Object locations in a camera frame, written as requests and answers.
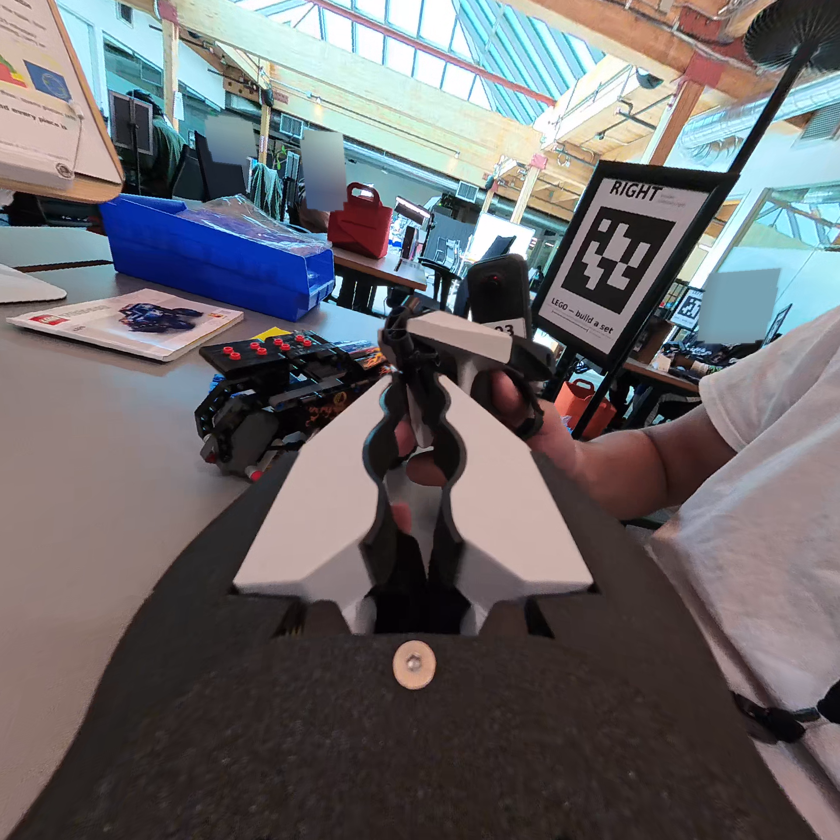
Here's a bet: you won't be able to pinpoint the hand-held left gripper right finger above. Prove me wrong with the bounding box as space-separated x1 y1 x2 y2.
433 375 596 635

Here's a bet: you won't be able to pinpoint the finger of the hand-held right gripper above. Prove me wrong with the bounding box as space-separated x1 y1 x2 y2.
403 311 527 371

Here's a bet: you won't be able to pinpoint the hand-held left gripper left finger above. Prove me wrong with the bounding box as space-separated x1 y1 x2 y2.
231 377 398 634

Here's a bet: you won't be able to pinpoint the black lego piece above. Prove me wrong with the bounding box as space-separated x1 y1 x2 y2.
377 305 450 401

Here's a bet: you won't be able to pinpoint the lego truck with flame panels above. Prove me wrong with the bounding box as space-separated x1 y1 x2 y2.
193 330 395 484

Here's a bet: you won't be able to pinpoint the person's right forearm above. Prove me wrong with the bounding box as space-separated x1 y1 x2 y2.
567 403 739 522

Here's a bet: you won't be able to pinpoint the clear bags of lego parts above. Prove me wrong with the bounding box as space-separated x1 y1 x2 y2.
176 196 332 258

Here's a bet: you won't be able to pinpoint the lego instruction booklet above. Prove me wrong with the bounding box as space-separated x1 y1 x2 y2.
5 287 245 363

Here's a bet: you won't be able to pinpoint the person's right hand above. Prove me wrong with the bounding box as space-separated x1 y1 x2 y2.
387 369 581 534

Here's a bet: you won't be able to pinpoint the background table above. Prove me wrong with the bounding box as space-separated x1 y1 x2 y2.
331 246 429 293

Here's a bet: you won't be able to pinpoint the red bag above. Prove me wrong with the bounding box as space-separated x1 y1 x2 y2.
326 182 395 261

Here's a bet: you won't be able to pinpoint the small black white marker sign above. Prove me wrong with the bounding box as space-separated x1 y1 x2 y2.
669 287 706 330

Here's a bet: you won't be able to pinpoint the blue plastic bin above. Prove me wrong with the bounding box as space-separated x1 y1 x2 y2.
98 192 337 322

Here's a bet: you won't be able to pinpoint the black stand pole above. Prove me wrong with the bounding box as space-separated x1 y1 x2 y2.
570 36 824 442

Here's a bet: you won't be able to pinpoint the white plastic tray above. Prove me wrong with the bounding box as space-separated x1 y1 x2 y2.
0 262 59 305

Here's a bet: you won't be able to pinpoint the black ribbed disc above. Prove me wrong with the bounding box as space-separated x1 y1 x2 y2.
743 0 840 70

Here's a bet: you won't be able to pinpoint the black strap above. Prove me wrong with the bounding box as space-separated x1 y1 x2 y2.
730 679 840 746

